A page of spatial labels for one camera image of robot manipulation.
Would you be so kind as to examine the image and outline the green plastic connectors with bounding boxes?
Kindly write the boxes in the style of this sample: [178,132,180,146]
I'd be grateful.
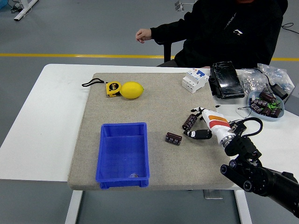
[266,100,282,110]

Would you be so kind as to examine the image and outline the light blue bowl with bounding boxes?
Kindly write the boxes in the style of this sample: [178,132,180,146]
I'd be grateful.
[247,90,285,122]

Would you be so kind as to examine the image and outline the white table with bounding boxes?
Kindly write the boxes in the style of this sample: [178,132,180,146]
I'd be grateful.
[0,63,299,224]

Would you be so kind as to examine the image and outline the person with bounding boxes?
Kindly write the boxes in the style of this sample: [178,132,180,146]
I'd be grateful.
[150,0,289,70]

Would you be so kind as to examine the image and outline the black plastic-wrapped case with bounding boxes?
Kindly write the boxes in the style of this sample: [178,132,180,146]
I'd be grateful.
[208,61,245,100]

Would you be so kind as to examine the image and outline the blue plastic box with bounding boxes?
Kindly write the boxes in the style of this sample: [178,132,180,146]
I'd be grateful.
[95,122,150,189]

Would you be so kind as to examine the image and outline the black power adapter with cable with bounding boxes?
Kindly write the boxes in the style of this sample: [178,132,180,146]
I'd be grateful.
[252,67,289,101]

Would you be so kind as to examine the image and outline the thin wire loop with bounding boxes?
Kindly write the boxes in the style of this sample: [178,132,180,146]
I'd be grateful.
[235,106,252,119]

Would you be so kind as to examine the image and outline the white floor stand base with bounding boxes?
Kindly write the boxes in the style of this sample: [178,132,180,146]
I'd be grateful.
[174,0,197,12]

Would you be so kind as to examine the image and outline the black floor cables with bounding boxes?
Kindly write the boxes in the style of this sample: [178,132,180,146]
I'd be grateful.
[10,2,24,14]

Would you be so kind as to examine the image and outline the white desk frame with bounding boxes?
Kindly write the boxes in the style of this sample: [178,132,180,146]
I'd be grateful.
[13,0,39,21]

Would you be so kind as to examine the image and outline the clear bag of blue parts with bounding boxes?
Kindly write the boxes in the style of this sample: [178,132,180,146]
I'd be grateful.
[256,63,295,94]

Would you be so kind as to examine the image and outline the yellow lemon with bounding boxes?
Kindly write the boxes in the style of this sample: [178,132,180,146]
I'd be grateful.
[119,81,144,99]

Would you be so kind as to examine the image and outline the grey-brown mat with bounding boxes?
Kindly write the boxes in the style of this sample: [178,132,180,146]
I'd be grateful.
[67,72,236,191]

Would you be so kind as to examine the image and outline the clear bag of metal nuts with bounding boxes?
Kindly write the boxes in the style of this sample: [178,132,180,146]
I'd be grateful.
[238,68,269,98]

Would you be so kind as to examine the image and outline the person's right hand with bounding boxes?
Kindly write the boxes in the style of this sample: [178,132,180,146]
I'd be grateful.
[135,28,153,44]

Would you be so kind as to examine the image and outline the black floor cable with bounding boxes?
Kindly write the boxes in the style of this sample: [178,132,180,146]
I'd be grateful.
[281,22,299,35]

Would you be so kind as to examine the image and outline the yellow tape measure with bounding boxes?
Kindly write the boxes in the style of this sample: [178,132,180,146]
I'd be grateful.
[81,78,122,98]

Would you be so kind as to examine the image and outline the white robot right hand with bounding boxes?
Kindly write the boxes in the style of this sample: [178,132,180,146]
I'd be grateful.
[183,106,231,145]

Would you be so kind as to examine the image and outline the white circuit breaker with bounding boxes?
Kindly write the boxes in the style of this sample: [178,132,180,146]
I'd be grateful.
[182,68,210,94]

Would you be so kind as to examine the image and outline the black chair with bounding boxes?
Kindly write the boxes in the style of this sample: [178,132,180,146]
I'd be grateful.
[155,38,186,67]

